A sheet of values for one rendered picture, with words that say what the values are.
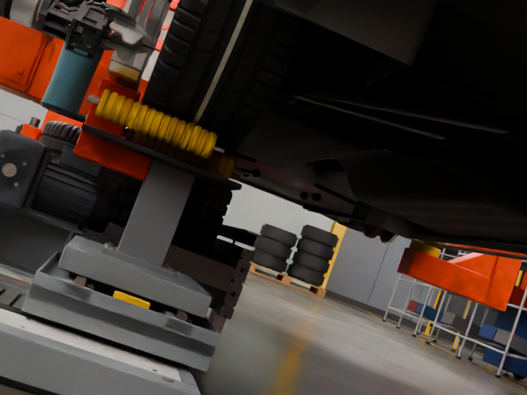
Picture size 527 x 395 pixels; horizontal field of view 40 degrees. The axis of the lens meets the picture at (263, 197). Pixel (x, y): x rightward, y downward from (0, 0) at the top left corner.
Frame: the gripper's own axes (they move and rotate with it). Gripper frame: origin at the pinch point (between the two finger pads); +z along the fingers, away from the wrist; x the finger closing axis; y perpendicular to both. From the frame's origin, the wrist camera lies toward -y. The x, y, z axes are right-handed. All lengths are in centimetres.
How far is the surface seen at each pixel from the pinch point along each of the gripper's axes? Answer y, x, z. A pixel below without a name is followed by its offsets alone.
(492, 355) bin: -414, -481, 477
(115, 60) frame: -2.9, -8.5, -5.2
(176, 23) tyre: 1.8, 7.5, 3.4
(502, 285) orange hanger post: -184, -180, 238
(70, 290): 36.7, -31.6, 3.0
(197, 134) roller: 3.8, -13.1, 15.1
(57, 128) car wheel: -52, -74, -19
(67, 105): -11.0, -30.5, -12.8
